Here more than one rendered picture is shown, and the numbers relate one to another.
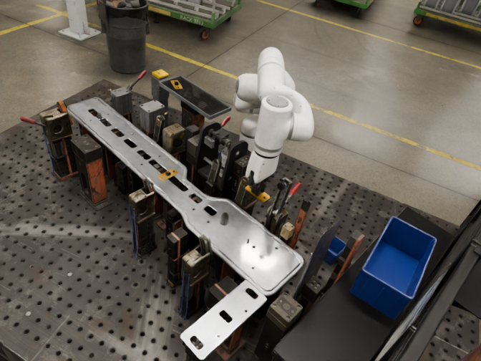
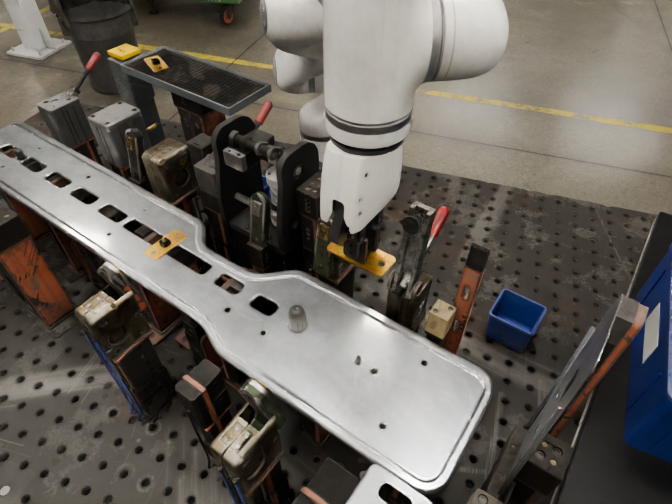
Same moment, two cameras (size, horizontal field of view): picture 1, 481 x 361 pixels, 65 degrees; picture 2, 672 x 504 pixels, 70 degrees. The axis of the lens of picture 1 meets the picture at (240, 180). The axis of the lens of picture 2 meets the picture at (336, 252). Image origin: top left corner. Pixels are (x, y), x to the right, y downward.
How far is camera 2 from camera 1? 63 cm
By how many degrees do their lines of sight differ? 4
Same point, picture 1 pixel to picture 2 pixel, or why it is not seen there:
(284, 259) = (448, 387)
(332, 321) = not seen: outside the picture
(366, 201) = (547, 216)
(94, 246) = (55, 413)
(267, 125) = (357, 37)
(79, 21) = (32, 29)
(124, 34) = (97, 31)
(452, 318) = not seen: outside the picture
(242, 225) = (338, 324)
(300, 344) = not seen: outside the picture
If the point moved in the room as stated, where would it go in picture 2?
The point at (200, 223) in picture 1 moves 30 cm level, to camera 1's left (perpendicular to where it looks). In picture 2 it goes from (245, 339) to (66, 344)
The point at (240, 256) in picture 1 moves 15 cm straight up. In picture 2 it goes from (349, 401) to (351, 346)
